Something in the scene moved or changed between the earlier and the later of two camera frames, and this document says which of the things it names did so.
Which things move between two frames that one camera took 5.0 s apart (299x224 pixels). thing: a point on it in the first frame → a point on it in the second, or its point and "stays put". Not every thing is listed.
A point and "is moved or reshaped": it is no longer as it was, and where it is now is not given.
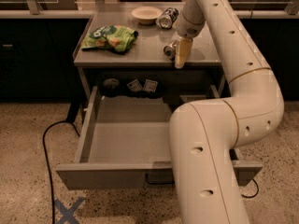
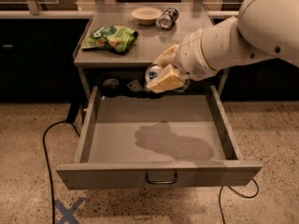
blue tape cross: (68, 214) stays put
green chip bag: (117, 38) stays put
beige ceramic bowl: (147, 14) stays put
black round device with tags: (112, 88) stays put
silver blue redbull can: (169, 51) is moved or reshaped
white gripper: (189, 27) → (191, 57)
